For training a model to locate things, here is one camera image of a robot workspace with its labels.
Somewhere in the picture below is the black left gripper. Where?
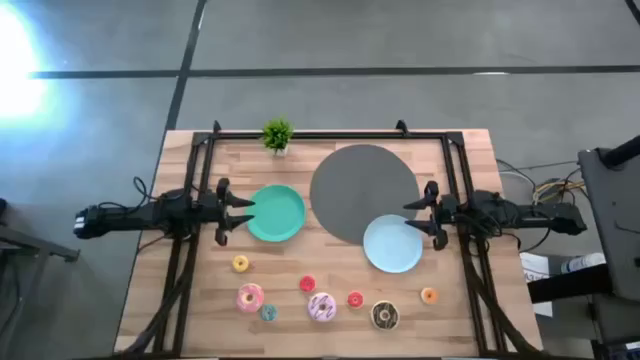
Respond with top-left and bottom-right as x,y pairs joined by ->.
195,177 -> 256,247

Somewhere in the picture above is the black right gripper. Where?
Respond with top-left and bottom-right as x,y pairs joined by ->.
402,180 -> 461,251

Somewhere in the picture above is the large pink donut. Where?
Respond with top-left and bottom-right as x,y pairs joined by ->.
236,282 -> 265,314

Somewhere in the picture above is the large purple donut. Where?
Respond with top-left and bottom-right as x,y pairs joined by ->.
307,292 -> 338,323

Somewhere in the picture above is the teal plate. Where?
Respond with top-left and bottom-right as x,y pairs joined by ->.
244,184 -> 307,244

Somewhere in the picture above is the light blue plate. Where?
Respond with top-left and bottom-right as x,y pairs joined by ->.
362,214 -> 424,274

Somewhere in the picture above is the grey round woven placemat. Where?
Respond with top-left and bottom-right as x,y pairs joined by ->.
309,144 -> 421,246

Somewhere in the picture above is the small green potted plant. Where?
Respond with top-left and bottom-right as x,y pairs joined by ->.
261,117 -> 295,157

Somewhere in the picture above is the large chocolate donut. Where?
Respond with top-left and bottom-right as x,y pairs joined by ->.
370,300 -> 400,331

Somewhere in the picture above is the white paper sheet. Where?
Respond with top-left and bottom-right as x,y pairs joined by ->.
519,251 -> 554,318

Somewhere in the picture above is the white plastic bottle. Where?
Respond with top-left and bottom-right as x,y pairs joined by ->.
559,252 -> 607,274

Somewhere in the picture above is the grey cart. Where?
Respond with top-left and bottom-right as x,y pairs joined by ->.
577,134 -> 640,302

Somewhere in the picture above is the grey metal stand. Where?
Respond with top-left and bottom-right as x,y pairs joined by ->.
0,197 -> 81,264

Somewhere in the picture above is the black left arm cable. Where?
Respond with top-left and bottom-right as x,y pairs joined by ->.
131,175 -> 161,202

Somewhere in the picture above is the black aluminium table frame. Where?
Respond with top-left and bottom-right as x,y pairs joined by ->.
149,119 -> 507,359

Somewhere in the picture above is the yellow cable bundle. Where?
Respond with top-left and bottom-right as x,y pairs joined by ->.
532,178 -> 586,202

